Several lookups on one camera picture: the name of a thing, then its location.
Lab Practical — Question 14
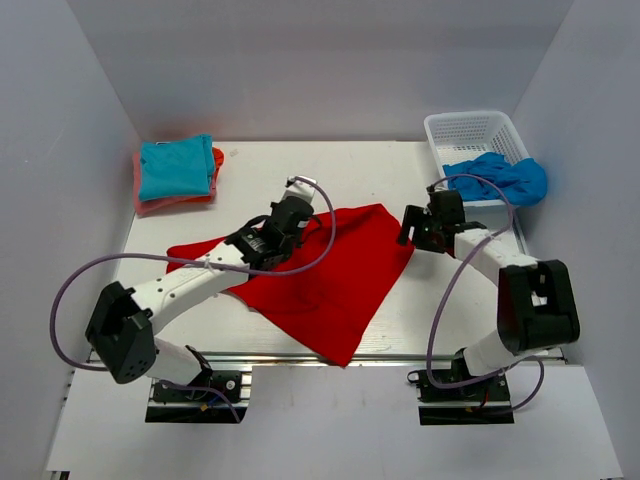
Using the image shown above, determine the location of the folded orange t shirt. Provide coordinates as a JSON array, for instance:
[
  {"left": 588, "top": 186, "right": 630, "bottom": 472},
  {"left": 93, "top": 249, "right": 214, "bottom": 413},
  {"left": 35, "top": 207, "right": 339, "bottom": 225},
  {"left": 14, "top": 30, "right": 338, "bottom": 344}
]
[{"left": 188, "top": 146, "right": 225, "bottom": 203}]

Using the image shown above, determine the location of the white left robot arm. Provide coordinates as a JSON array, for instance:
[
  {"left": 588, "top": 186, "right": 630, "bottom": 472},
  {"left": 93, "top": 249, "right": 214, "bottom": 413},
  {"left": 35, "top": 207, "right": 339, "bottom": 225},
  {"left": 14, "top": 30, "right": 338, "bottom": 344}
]
[{"left": 86, "top": 195, "right": 314, "bottom": 399}]

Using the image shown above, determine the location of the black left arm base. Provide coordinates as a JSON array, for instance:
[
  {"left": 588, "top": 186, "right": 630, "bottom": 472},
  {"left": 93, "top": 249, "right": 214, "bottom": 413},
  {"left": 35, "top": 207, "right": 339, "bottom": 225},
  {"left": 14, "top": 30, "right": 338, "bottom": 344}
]
[{"left": 145, "top": 370, "right": 251, "bottom": 425}]

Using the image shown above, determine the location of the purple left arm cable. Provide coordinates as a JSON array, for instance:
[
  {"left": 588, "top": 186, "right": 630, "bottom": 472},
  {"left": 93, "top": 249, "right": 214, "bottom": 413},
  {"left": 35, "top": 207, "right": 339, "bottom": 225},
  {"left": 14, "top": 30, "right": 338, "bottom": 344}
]
[{"left": 52, "top": 174, "right": 336, "bottom": 372}]

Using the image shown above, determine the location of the folded pink t shirt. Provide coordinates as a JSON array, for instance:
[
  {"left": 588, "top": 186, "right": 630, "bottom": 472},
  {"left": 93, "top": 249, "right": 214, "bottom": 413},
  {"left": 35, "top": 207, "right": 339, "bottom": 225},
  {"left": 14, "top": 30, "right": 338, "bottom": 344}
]
[{"left": 132, "top": 153, "right": 217, "bottom": 216}]

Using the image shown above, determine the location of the white plastic basket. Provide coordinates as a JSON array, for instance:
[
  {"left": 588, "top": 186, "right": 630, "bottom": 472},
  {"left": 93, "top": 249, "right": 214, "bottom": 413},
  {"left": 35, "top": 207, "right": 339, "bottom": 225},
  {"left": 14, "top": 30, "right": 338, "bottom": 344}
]
[{"left": 423, "top": 110, "right": 532, "bottom": 225}]

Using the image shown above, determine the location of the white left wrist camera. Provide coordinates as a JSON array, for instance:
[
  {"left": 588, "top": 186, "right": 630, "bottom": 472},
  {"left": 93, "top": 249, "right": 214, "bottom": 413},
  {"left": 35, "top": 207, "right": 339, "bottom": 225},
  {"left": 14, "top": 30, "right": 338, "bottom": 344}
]
[{"left": 281, "top": 176, "right": 317, "bottom": 208}]

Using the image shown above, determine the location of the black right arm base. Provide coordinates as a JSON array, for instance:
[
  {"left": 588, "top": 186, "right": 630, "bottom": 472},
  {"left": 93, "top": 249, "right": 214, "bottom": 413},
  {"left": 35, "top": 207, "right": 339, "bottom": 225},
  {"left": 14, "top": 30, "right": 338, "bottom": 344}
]
[{"left": 407, "top": 370, "right": 514, "bottom": 426}]

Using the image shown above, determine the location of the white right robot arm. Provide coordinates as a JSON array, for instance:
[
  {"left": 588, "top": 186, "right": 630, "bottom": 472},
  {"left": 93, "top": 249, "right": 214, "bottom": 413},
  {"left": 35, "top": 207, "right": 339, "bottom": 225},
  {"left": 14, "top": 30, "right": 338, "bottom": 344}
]
[{"left": 397, "top": 190, "right": 581, "bottom": 399}]

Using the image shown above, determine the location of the red t shirt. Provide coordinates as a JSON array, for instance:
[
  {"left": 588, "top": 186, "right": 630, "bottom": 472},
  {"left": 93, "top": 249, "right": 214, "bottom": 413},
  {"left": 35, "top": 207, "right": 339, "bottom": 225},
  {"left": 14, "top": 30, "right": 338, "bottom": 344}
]
[{"left": 165, "top": 202, "right": 416, "bottom": 369}]

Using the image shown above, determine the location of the folded teal t shirt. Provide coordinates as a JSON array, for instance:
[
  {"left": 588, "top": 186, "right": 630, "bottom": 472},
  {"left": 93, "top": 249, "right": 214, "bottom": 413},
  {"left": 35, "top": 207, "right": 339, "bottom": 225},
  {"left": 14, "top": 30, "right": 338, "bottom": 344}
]
[{"left": 138, "top": 134, "right": 216, "bottom": 202}]

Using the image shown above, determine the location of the crumpled blue t shirt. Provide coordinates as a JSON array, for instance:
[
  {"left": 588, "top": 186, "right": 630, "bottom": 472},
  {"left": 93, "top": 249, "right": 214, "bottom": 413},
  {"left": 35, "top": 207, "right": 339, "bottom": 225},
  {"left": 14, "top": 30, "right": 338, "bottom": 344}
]
[{"left": 443, "top": 152, "right": 548, "bottom": 206}]

